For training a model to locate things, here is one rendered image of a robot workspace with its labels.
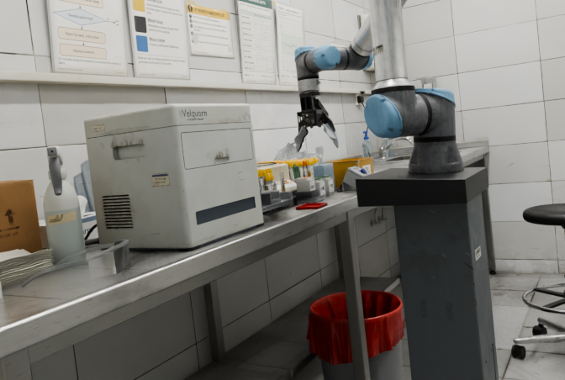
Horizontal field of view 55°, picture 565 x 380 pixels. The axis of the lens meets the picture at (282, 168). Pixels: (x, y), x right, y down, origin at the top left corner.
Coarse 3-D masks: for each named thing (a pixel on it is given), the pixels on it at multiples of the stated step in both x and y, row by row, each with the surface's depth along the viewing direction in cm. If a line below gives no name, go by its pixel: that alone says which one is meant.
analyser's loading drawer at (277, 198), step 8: (264, 192) 146; (272, 192) 144; (280, 192) 150; (288, 192) 148; (264, 200) 140; (272, 200) 140; (280, 200) 144; (288, 200) 146; (264, 208) 136; (272, 208) 140
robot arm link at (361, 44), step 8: (368, 16) 168; (368, 24) 168; (360, 32) 172; (368, 32) 169; (352, 40) 176; (360, 40) 172; (368, 40) 171; (344, 48) 177; (352, 48) 176; (360, 48) 174; (368, 48) 173; (352, 56) 177; (360, 56) 176; (368, 56) 178; (352, 64) 178; (360, 64) 179; (368, 64) 181
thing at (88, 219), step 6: (84, 198) 147; (84, 204) 147; (84, 210) 147; (84, 216) 149; (90, 216) 143; (42, 222) 141; (84, 222) 140; (90, 222) 141; (96, 222) 143; (42, 228) 133; (84, 228) 140; (90, 228) 141; (96, 228) 143; (42, 234) 133; (84, 234) 139; (90, 234) 141; (96, 234) 143; (42, 240) 133; (42, 246) 134; (48, 246) 133
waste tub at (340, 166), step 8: (344, 160) 212; (352, 160) 210; (360, 160) 196; (368, 160) 203; (336, 168) 200; (344, 168) 198; (368, 168) 202; (336, 176) 200; (344, 176) 199; (336, 184) 201
